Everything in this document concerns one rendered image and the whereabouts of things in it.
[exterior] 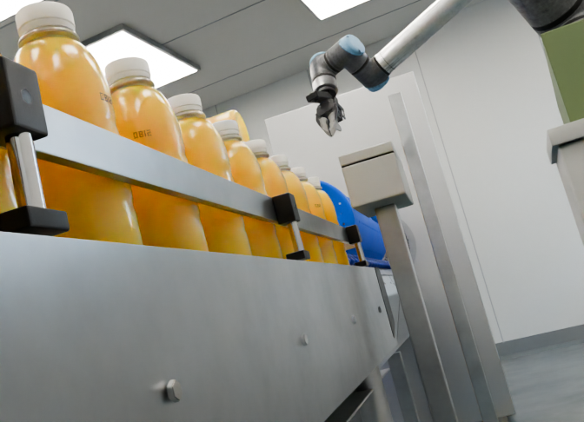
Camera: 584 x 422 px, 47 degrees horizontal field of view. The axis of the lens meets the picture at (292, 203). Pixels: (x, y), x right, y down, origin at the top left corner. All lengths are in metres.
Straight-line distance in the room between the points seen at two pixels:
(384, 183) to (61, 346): 0.95
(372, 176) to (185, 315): 0.82
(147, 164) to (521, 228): 6.27
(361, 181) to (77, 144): 0.85
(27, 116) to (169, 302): 0.14
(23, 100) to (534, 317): 6.47
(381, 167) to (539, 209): 5.52
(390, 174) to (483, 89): 5.71
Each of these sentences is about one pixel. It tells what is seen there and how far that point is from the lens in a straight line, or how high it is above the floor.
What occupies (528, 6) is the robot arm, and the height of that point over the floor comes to 1.43.
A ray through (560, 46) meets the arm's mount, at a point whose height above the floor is 1.29.
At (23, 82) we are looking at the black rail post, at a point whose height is 0.97.
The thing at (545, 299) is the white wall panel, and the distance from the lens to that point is 6.68.
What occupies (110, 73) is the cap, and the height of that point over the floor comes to 1.08.
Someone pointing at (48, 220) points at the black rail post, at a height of 0.90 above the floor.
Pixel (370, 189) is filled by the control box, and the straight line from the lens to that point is 1.19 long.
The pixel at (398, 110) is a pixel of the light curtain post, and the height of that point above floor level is 1.62.
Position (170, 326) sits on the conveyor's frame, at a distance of 0.39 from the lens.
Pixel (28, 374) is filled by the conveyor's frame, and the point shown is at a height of 0.84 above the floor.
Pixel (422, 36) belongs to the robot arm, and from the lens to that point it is 2.45.
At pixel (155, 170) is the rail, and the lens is 0.49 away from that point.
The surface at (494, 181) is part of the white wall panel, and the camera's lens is 6.72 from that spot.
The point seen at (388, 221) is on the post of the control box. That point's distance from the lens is 1.27.
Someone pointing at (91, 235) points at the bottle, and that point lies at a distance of 0.43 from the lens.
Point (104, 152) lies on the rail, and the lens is 0.43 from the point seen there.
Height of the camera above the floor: 0.84
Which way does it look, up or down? 10 degrees up
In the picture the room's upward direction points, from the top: 14 degrees counter-clockwise
